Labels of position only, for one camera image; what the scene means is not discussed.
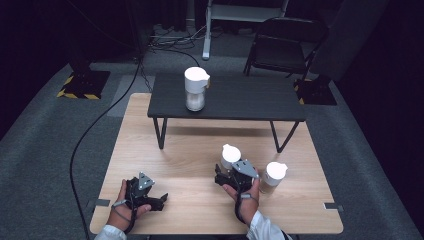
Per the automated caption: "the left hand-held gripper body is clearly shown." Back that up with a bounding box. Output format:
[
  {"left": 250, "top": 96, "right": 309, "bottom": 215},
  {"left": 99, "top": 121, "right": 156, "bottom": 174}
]
[{"left": 124, "top": 171, "right": 156, "bottom": 209}]

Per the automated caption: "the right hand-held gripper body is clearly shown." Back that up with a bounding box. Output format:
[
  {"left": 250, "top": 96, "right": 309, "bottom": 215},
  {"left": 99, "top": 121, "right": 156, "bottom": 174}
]
[{"left": 229, "top": 159, "right": 260, "bottom": 194}]

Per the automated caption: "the white-lid jar of beige powder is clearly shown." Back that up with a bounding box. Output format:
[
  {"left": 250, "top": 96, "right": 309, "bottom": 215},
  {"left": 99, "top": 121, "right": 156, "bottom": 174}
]
[{"left": 220, "top": 143, "right": 242, "bottom": 174}]

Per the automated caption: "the white-lid jar of brown powder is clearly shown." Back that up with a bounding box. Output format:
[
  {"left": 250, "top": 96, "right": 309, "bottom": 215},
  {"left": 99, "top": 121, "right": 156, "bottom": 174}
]
[{"left": 259, "top": 161, "right": 289, "bottom": 195}]

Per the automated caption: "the black shelf with metal legs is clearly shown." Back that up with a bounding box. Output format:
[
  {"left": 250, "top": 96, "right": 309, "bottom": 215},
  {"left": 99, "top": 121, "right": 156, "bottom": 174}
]
[{"left": 147, "top": 73, "right": 306, "bottom": 154}]

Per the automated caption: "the white-lid jar of white powder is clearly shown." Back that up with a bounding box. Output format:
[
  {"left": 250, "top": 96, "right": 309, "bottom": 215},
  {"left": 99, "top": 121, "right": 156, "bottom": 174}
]
[{"left": 184, "top": 66, "right": 211, "bottom": 112}]

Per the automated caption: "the person's left hand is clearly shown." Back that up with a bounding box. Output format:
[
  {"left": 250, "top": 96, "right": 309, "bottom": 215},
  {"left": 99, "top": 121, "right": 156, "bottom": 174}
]
[{"left": 106, "top": 179, "right": 152, "bottom": 232}]

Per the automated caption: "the person's right hand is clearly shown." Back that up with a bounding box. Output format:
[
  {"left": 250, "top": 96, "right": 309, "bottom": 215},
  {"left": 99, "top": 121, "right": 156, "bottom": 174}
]
[{"left": 222, "top": 179, "right": 261, "bottom": 226}]

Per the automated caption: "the grey tape strip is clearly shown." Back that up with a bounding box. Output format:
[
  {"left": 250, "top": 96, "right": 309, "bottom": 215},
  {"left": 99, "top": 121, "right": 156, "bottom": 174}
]
[
  {"left": 87, "top": 198, "right": 111, "bottom": 208},
  {"left": 323, "top": 202, "right": 344, "bottom": 213}
]

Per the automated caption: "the person's left white sleeve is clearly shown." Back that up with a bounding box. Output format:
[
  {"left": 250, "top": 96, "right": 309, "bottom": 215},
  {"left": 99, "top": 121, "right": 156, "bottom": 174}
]
[{"left": 94, "top": 224, "right": 128, "bottom": 240}]

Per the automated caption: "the person's white sleeve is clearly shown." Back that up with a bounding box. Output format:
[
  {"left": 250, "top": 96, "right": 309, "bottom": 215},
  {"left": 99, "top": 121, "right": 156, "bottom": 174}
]
[
  {"left": 94, "top": 224, "right": 128, "bottom": 240},
  {"left": 246, "top": 210, "right": 293, "bottom": 240}
]

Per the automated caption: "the person's right white sleeve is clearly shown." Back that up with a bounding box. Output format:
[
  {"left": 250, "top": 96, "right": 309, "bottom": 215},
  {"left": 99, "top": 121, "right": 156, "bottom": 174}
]
[{"left": 246, "top": 210, "right": 293, "bottom": 240}]

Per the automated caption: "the black base with hazard tape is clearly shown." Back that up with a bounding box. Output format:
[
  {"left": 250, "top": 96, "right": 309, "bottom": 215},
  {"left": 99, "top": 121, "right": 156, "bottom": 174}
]
[
  {"left": 293, "top": 74, "right": 338, "bottom": 106},
  {"left": 56, "top": 70, "right": 112, "bottom": 100}
]

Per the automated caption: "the black folding chair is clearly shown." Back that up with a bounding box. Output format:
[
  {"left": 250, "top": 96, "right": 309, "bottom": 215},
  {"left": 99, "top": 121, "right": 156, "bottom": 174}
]
[{"left": 243, "top": 17, "right": 329, "bottom": 79}]

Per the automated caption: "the grey cloth cover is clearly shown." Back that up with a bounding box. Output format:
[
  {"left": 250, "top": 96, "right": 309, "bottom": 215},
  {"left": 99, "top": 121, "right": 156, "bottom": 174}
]
[{"left": 309, "top": 0, "right": 389, "bottom": 83}]

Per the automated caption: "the grey and black wrist strap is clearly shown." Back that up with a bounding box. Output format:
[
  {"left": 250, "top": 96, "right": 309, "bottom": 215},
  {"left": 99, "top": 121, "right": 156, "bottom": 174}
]
[
  {"left": 234, "top": 191, "right": 259, "bottom": 225},
  {"left": 111, "top": 198, "right": 138, "bottom": 234}
]

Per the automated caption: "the long black floor cable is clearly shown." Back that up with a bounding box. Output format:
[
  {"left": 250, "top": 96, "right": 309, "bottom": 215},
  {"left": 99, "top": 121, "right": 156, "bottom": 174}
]
[{"left": 69, "top": 56, "right": 143, "bottom": 240}]

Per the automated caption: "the white metal stand frame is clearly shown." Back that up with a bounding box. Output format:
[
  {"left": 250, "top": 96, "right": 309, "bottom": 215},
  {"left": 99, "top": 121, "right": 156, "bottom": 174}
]
[{"left": 202, "top": 0, "right": 289, "bottom": 61}]

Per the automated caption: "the bundle of floor cables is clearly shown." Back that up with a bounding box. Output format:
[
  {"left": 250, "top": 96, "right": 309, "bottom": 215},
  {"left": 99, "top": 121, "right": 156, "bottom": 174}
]
[{"left": 146, "top": 24, "right": 208, "bottom": 75}]

